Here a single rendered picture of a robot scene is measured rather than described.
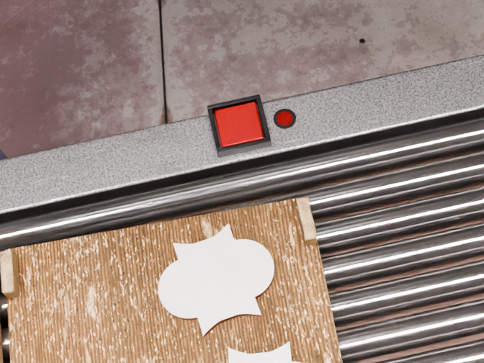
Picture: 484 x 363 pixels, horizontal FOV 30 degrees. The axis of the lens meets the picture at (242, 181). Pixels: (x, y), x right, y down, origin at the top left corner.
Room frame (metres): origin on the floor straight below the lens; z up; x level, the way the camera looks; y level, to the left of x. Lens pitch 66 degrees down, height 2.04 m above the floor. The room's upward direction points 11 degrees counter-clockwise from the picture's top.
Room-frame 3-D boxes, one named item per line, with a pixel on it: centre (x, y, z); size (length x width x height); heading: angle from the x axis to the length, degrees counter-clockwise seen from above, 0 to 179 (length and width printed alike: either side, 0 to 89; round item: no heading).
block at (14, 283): (0.43, 0.32, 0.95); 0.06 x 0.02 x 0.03; 179
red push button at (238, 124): (0.59, -0.01, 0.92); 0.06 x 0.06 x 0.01; 2
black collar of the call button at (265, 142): (0.59, -0.01, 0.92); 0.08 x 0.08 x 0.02; 2
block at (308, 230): (0.42, -0.07, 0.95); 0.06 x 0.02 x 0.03; 179
